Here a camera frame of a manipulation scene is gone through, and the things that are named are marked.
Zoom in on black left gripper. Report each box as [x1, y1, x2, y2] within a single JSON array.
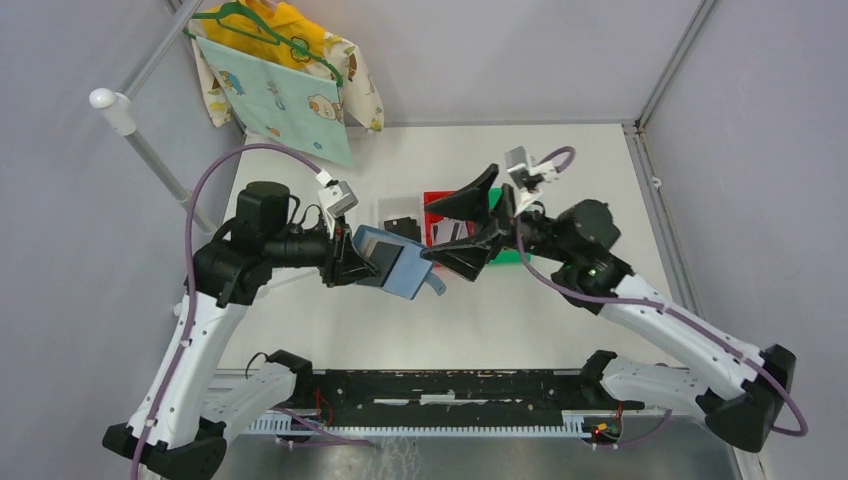
[[266, 209, 382, 287]]

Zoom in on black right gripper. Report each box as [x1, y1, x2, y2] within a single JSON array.
[[419, 164, 573, 281]]

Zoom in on blue leather card holder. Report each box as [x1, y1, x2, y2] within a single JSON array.
[[353, 225, 447, 300]]

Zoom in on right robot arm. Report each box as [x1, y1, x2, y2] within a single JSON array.
[[423, 165, 797, 453]]

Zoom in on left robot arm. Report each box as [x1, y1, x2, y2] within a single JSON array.
[[102, 180, 378, 479]]

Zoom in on white magnetic stripe cards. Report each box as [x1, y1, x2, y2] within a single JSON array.
[[431, 218, 469, 245]]

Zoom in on black VIP cards stack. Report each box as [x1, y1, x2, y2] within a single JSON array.
[[382, 214, 423, 243]]

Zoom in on red plastic bin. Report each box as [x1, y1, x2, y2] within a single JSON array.
[[423, 210, 475, 247]]

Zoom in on green plastic bin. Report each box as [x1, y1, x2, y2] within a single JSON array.
[[488, 187, 522, 266]]

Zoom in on white plastic bin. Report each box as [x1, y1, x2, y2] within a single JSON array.
[[374, 195, 426, 244]]

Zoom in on mint cartoon cloth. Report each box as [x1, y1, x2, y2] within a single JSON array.
[[195, 38, 353, 167]]

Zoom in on yellow patterned child shirt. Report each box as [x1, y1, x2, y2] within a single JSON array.
[[188, 1, 385, 132]]

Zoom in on green clothes hanger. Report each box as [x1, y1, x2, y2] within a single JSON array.
[[190, 1, 344, 88]]

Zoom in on white clothes rack stand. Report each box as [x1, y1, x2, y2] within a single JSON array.
[[88, 87, 219, 234]]

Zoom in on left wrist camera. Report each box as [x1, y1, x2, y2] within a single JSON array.
[[318, 180, 359, 219]]

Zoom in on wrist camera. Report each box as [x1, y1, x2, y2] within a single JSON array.
[[318, 180, 359, 219], [504, 147, 556, 216]]

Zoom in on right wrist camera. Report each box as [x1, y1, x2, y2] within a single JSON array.
[[504, 147, 556, 216]]

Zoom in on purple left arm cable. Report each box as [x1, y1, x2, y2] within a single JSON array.
[[129, 143, 333, 480]]

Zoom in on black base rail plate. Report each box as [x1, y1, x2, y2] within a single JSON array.
[[283, 369, 645, 427]]

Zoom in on white toothed cable duct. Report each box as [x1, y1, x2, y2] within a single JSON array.
[[244, 413, 591, 439]]

